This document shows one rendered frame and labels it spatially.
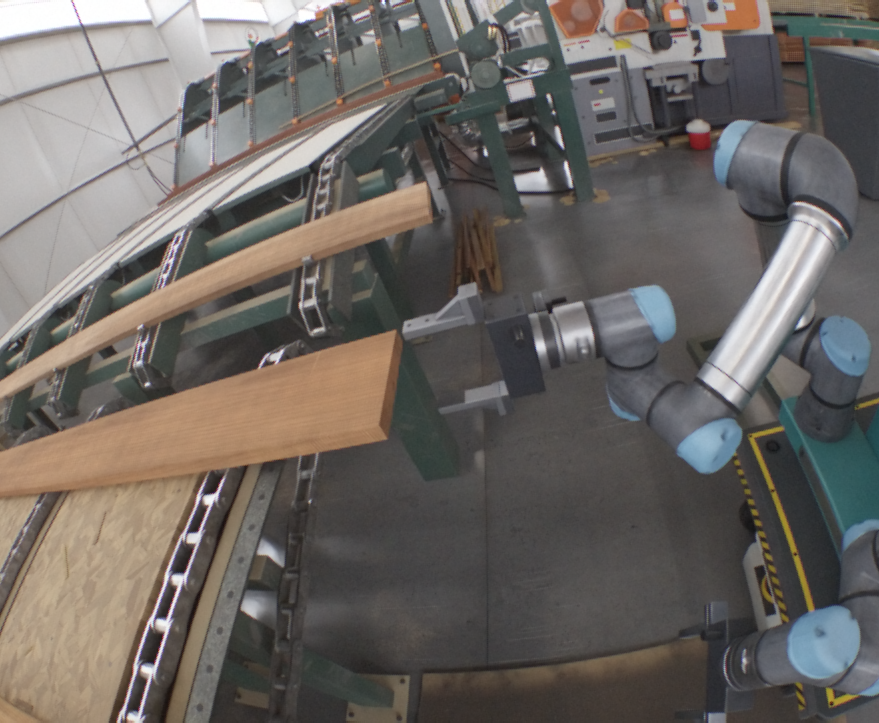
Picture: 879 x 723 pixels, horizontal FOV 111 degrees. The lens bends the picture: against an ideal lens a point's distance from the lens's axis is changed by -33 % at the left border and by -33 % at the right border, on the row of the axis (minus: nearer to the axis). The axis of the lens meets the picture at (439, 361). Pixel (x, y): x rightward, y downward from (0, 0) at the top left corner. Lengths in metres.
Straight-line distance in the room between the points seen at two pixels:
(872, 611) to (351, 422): 0.69
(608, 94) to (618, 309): 3.74
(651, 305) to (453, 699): 1.06
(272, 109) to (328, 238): 5.13
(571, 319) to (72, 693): 0.85
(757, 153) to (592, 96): 3.56
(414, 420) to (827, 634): 1.20
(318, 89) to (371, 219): 4.91
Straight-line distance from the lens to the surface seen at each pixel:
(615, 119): 4.28
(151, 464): 0.81
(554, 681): 1.24
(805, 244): 0.61
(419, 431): 1.43
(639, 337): 0.57
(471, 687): 1.27
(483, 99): 3.11
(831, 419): 1.04
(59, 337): 2.59
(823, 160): 0.66
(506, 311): 0.54
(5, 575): 1.17
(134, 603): 0.71
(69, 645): 0.82
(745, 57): 5.21
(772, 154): 0.69
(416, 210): 1.02
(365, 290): 1.17
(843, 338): 0.96
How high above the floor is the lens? 1.22
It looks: 36 degrees down
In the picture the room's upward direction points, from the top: 23 degrees counter-clockwise
